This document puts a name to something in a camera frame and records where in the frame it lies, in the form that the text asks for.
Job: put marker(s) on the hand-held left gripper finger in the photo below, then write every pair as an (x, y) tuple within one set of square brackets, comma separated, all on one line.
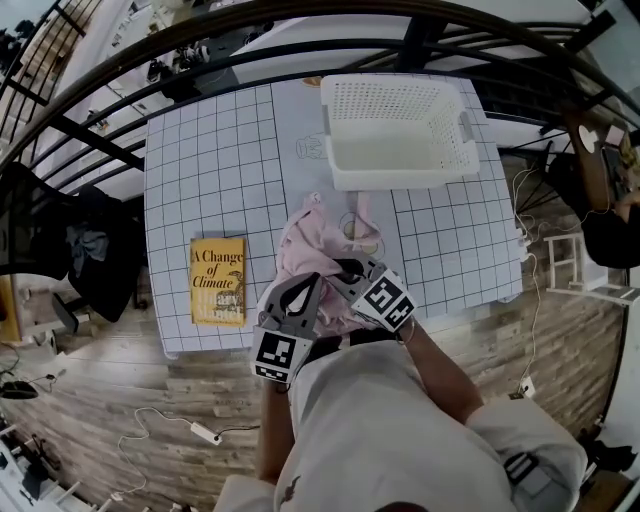
[(272, 307), (312, 315)]

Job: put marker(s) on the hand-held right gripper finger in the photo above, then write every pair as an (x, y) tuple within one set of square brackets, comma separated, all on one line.
[(367, 262), (350, 285)]

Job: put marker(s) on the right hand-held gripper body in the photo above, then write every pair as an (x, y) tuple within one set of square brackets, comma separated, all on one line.
[(385, 300)]

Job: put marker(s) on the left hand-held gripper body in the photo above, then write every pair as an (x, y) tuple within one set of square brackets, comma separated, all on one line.
[(277, 352)]

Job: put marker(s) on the pink clothes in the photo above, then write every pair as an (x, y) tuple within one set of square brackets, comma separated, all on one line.
[(310, 240)]

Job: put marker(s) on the white plastic laundry basket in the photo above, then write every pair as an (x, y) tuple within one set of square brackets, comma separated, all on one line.
[(390, 160)]

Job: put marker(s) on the person's left forearm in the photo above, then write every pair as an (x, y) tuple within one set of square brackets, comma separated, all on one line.
[(274, 430)]

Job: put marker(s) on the person's right forearm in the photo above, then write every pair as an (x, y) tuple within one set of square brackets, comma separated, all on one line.
[(445, 375)]

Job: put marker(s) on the yellow book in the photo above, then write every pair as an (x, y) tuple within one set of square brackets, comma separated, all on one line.
[(218, 282)]

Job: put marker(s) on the white power strip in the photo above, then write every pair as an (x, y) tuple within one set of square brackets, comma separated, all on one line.
[(524, 245), (206, 432)]

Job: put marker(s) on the person's white shirt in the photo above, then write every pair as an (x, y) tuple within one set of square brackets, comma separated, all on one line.
[(390, 440)]

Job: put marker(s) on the white grid tablecloth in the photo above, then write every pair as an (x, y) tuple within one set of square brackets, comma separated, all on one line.
[(215, 175)]

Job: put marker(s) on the white plug adapter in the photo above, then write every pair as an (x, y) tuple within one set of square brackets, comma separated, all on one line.
[(526, 386)]

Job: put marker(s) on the white stool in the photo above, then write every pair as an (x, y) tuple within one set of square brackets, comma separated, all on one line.
[(570, 265)]

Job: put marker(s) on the grey cloth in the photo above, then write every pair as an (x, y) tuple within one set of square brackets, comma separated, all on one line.
[(87, 247)]

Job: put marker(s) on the black curved railing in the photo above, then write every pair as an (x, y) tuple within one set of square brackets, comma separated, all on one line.
[(415, 35)]

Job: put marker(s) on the black office chair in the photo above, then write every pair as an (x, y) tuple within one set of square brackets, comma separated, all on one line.
[(40, 240)]

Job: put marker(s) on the brown wooden side desk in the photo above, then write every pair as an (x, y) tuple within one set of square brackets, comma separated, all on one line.
[(595, 170)]

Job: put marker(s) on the white desk lamp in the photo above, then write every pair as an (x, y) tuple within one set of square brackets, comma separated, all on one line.
[(586, 136)]

